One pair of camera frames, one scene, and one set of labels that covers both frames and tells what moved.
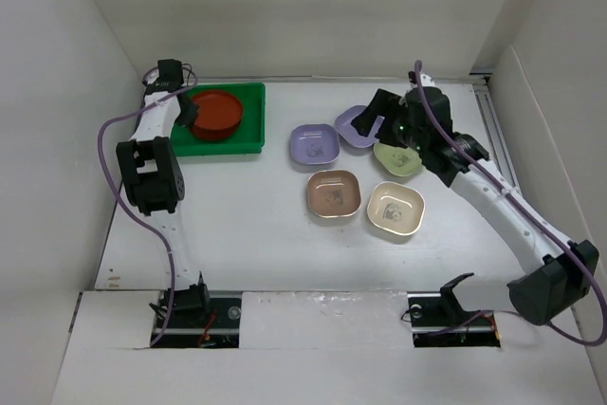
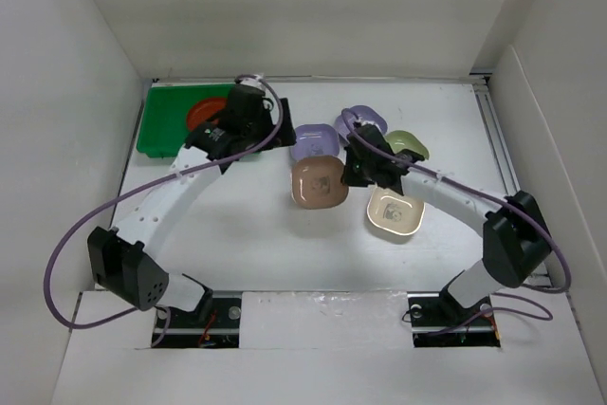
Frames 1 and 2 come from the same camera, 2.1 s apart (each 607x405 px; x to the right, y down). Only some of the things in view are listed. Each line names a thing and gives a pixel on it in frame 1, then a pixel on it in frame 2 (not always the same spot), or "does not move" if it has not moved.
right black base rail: [437, 322] does not move
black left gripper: [190, 117] -> [285, 137]
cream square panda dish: [395, 208] does not move
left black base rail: [197, 322] does not move
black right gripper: [386, 104] -> [349, 176]
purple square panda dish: [348, 132] does not move
